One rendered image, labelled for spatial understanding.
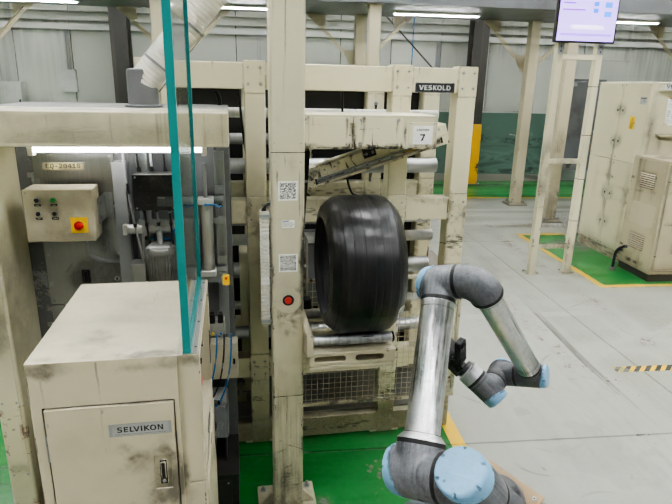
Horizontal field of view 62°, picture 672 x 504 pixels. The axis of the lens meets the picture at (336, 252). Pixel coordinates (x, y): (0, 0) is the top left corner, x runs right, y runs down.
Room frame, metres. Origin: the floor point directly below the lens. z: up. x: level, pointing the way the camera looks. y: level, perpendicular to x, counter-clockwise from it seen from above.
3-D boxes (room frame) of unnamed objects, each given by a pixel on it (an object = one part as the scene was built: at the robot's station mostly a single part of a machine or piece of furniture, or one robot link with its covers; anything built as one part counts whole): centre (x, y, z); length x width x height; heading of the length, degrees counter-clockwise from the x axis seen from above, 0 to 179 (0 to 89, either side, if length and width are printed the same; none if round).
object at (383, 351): (2.11, -0.07, 0.83); 0.36 x 0.09 x 0.06; 101
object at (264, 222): (2.14, 0.28, 1.19); 0.05 x 0.04 x 0.48; 11
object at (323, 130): (2.56, -0.11, 1.71); 0.61 x 0.25 x 0.15; 101
